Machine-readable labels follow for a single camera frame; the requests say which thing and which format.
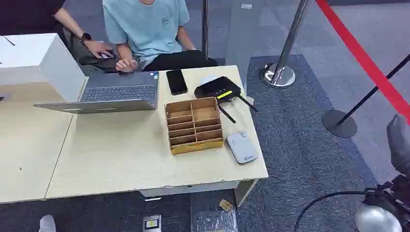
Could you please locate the red barrier belt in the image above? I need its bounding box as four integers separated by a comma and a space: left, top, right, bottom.
315, 0, 410, 126

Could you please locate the black stanchion post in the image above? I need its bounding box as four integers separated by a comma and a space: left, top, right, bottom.
322, 54, 410, 139

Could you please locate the small cardboard scrap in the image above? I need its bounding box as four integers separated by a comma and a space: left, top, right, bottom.
219, 199, 234, 213

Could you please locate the wooden card box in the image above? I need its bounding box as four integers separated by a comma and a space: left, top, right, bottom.
164, 97, 224, 156

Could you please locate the black vertical pole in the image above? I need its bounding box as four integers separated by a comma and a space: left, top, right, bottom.
201, 0, 209, 59

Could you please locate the white shoe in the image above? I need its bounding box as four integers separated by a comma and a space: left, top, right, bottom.
39, 215, 57, 232

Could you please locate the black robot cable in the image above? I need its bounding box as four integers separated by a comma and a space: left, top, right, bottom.
293, 190, 369, 232

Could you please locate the person in dark clothes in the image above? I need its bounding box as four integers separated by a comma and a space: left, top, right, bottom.
0, 0, 121, 73

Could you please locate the clear plastic sheet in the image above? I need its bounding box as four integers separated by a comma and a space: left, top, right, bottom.
192, 209, 239, 232

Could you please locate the floor socket plate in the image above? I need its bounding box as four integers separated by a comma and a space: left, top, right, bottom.
142, 215, 162, 232

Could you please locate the black smartphone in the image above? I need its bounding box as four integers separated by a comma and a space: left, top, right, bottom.
166, 69, 189, 96

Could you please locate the white flat device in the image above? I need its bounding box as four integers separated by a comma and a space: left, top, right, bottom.
226, 130, 258, 164

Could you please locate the black router with antennas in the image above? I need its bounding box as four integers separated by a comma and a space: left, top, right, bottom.
194, 76, 259, 124

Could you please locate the chrome stanchion post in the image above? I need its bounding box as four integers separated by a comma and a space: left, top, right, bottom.
259, 0, 309, 88

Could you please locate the person in light blue shirt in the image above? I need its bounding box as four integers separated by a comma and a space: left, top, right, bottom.
102, 0, 219, 73

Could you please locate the grey laptop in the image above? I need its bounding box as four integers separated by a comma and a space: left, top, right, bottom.
34, 71, 160, 115

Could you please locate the white box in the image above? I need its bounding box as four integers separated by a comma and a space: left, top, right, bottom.
0, 33, 87, 102

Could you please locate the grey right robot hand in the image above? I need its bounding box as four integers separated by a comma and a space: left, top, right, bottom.
386, 114, 410, 175

